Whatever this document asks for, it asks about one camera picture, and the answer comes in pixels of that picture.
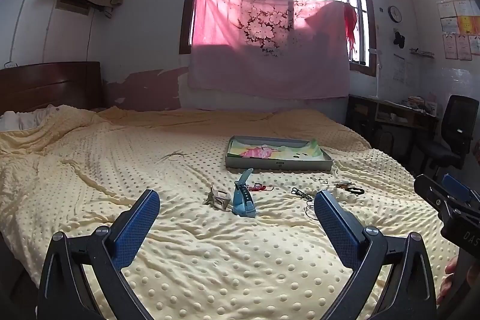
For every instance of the grey tray with colourful picture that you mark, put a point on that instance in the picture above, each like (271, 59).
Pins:
(279, 155)

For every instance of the person's right hand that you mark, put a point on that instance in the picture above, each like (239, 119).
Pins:
(448, 280)

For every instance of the white wall calendar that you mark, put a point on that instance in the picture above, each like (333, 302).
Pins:
(399, 69)

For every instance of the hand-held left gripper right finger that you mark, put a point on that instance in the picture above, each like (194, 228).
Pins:
(337, 230)

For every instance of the white pillow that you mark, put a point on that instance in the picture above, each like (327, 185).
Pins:
(22, 119)

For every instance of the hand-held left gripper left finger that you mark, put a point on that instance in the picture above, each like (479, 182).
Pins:
(135, 230)

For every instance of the blue hair claw clip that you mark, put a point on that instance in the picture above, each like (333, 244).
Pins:
(240, 198)

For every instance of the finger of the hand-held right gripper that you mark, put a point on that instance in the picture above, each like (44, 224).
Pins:
(433, 194)
(457, 188)

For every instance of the metal wall shelf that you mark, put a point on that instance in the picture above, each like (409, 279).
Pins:
(422, 52)

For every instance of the white desk lamp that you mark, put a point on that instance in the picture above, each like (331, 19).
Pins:
(377, 80)

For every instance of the clear rings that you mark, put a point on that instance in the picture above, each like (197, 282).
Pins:
(318, 179)

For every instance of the red hanging decoration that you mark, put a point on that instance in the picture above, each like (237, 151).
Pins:
(350, 24)

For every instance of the black office chair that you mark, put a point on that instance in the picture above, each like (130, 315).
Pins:
(450, 132)

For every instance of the books on desk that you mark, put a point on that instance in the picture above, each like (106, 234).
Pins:
(420, 106)

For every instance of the round wall clock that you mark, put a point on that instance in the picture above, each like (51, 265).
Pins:
(395, 13)

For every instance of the pink floral cloth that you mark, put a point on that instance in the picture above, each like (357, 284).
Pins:
(262, 61)

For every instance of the wall mounted box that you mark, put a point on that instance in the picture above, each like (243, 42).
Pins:
(71, 3)

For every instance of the group of wall certificates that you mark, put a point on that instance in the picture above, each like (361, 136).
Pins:
(459, 31)

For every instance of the dark wooden headboard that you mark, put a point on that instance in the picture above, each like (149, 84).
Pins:
(48, 84)

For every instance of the dark desk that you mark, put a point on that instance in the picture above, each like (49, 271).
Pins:
(390, 121)

